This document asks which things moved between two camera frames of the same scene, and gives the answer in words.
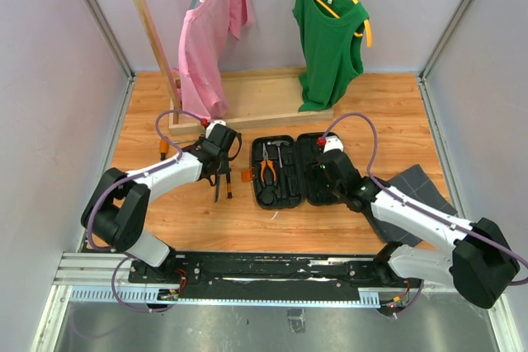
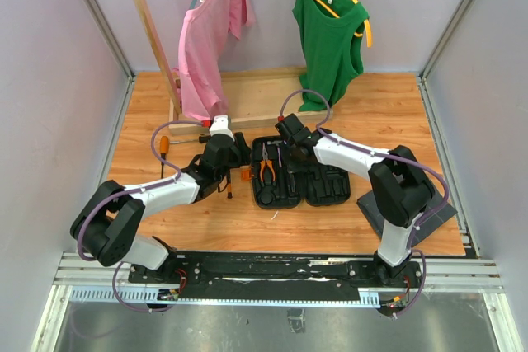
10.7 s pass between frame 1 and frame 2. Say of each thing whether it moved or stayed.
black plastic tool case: stayed
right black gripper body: moved
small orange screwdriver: stayed
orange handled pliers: stayed
